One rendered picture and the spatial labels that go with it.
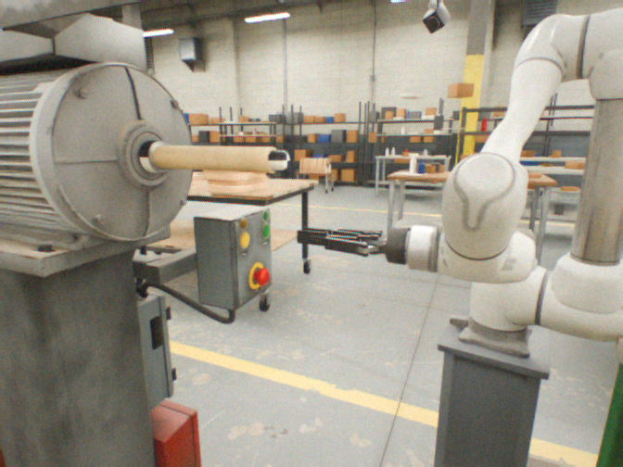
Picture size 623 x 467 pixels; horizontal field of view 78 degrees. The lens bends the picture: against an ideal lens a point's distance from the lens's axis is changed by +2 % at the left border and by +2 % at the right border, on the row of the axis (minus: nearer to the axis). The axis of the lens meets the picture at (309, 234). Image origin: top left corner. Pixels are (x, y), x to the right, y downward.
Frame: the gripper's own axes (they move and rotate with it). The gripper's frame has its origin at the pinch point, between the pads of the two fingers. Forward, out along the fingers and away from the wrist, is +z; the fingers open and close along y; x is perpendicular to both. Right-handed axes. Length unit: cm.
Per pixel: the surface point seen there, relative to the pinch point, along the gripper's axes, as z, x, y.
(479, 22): -8, 195, 655
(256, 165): -6.4, 17.8, -33.4
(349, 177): 291, -88, 939
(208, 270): 19.0, -6.2, -13.2
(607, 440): -57, -33, 0
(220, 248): 15.5, -1.1, -13.1
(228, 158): -2.4, 18.5, -33.6
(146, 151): 10.6, 19.3, -34.1
